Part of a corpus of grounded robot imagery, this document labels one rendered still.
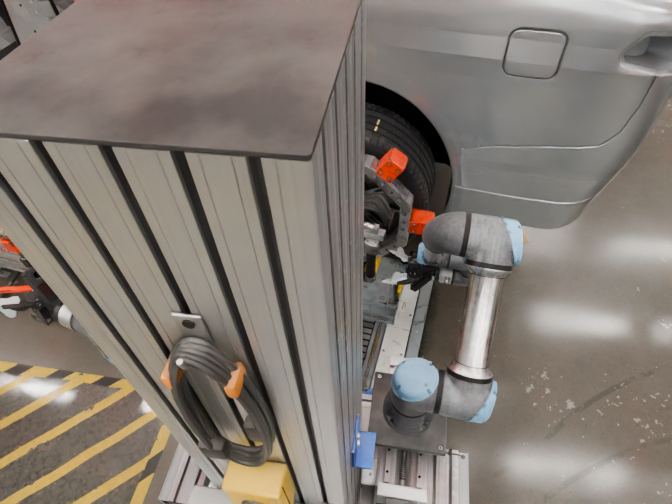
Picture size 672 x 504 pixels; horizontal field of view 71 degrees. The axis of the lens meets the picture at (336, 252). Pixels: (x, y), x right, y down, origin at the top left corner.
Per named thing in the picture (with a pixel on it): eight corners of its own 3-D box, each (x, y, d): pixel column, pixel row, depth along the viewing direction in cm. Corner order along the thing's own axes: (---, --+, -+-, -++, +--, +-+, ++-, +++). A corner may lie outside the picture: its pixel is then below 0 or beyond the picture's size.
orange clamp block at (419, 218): (411, 219, 191) (433, 223, 189) (407, 233, 186) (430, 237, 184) (412, 207, 186) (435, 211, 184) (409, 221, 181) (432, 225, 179)
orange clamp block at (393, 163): (393, 171, 175) (408, 157, 169) (389, 184, 170) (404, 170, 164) (379, 160, 173) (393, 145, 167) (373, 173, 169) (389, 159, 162)
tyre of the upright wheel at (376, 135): (469, 181, 199) (360, 66, 174) (462, 220, 184) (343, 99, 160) (363, 237, 244) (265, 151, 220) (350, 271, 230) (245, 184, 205)
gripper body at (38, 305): (30, 319, 123) (64, 334, 119) (16, 297, 117) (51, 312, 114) (54, 299, 128) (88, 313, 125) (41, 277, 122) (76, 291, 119)
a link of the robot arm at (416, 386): (393, 372, 137) (396, 349, 126) (440, 382, 134) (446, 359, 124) (386, 411, 129) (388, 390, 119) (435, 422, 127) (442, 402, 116)
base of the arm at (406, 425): (433, 439, 133) (437, 426, 126) (380, 431, 135) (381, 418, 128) (435, 389, 143) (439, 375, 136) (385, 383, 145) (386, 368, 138)
